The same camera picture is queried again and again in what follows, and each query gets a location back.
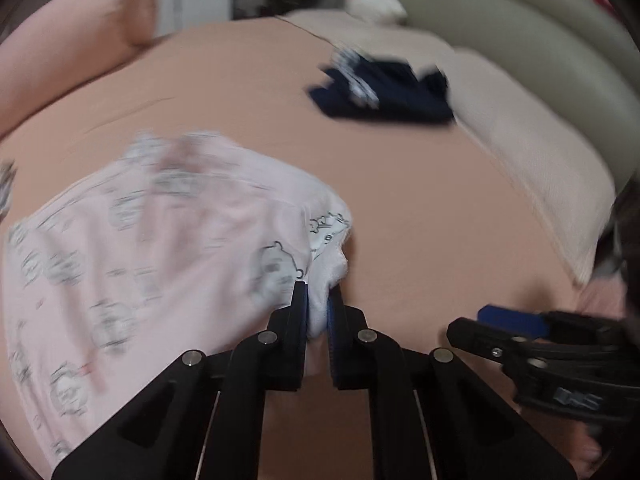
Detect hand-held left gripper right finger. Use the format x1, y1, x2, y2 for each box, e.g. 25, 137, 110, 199
325, 285, 598, 480

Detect white plush toy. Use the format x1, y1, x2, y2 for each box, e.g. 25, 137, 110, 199
345, 0, 408, 23

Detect pink cartoon print pants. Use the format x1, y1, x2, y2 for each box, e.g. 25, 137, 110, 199
2, 130, 353, 466

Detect grey-green padded headboard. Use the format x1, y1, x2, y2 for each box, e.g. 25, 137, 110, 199
345, 0, 640, 191

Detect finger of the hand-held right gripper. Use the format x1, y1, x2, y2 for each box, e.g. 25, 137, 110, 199
477, 304, 626, 348
446, 316, 551, 376

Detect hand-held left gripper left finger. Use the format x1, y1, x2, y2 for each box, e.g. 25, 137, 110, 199
51, 280, 308, 480

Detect pink pillow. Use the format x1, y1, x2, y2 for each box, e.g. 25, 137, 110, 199
0, 0, 158, 136

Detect bed with peach sheet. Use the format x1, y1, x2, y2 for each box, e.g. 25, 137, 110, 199
0, 15, 621, 480

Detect navy garment with striped trim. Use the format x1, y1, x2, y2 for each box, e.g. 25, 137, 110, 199
307, 47, 456, 126

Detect white printed garment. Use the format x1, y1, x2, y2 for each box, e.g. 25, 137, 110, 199
0, 160, 16, 218

